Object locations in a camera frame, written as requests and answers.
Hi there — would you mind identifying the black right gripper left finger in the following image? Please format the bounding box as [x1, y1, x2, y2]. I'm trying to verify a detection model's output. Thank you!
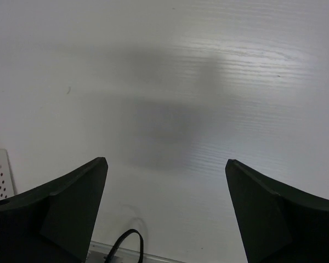
[0, 157, 108, 262]

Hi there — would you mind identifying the black cable loop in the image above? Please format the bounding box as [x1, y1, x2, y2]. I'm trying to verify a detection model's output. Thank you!
[106, 229, 145, 263]

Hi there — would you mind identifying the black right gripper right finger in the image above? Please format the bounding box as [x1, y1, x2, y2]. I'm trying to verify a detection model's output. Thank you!
[225, 159, 329, 262]

